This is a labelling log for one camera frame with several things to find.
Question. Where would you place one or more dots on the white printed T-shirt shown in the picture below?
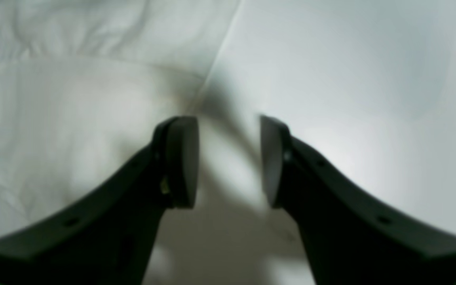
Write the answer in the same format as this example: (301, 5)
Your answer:
(84, 82)

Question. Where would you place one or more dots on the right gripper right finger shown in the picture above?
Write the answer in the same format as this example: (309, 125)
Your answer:
(349, 236)

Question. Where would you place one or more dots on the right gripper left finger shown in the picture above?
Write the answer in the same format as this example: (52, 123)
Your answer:
(107, 237)

